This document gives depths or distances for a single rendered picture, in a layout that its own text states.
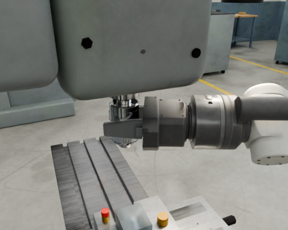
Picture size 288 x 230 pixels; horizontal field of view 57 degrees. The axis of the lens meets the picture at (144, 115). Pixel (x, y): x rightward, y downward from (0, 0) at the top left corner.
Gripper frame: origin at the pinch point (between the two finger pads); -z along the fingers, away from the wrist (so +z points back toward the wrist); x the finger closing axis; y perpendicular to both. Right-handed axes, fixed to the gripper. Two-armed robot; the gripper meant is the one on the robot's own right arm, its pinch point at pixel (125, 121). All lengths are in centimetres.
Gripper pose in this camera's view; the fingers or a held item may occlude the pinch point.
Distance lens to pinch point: 43.7
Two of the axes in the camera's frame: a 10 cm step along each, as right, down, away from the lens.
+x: -0.4, 4.1, -9.1
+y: 0.1, 9.1, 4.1
